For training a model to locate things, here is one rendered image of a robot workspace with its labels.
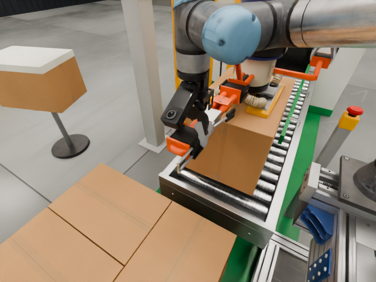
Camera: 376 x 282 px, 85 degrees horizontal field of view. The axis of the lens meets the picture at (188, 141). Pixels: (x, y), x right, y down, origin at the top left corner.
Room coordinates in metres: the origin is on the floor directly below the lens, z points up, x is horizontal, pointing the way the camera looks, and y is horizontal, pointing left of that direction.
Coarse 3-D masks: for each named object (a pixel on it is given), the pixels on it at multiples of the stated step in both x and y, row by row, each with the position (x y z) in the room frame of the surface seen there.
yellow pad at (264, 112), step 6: (270, 84) 0.96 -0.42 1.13; (282, 84) 1.02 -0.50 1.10; (282, 90) 0.96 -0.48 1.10; (258, 96) 0.88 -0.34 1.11; (264, 96) 0.84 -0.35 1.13; (276, 96) 0.89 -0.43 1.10; (270, 102) 0.82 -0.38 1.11; (252, 108) 0.79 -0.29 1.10; (258, 108) 0.78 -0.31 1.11; (264, 108) 0.78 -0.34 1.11; (270, 108) 0.78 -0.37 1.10; (258, 114) 0.75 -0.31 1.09; (264, 114) 0.74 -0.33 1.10
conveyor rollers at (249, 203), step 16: (288, 112) 1.58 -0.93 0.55; (288, 128) 1.38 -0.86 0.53; (272, 144) 1.18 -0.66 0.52; (288, 144) 1.15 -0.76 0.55; (272, 160) 1.01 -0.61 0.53; (192, 176) 0.84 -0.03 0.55; (272, 176) 0.84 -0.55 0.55; (224, 192) 0.72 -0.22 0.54; (256, 192) 0.72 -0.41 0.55; (256, 208) 0.62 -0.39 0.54
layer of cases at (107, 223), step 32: (64, 192) 0.72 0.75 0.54; (96, 192) 0.72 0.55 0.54; (128, 192) 0.72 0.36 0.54; (32, 224) 0.52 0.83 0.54; (64, 224) 0.52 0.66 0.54; (96, 224) 0.52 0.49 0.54; (128, 224) 0.52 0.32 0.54; (160, 224) 0.52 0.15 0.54; (192, 224) 0.52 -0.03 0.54; (0, 256) 0.37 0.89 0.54; (32, 256) 0.37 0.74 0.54; (64, 256) 0.37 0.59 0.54; (96, 256) 0.37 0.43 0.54; (128, 256) 0.37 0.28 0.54; (160, 256) 0.37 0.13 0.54; (192, 256) 0.37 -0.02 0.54; (224, 256) 0.37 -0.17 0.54
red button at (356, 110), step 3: (348, 108) 0.89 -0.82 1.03; (351, 108) 0.88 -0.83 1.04; (354, 108) 0.88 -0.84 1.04; (357, 108) 0.88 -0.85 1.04; (360, 108) 0.88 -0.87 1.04; (348, 111) 0.88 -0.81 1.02; (351, 111) 0.86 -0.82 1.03; (354, 111) 0.86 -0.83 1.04; (357, 111) 0.85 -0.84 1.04; (360, 111) 0.85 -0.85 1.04; (363, 111) 0.86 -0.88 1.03; (348, 114) 0.88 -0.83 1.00; (351, 114) 0.87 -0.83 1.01; (354, 114) 0.85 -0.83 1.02; (357, 114) 0.85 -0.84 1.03; (360, 114) 0.85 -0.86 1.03
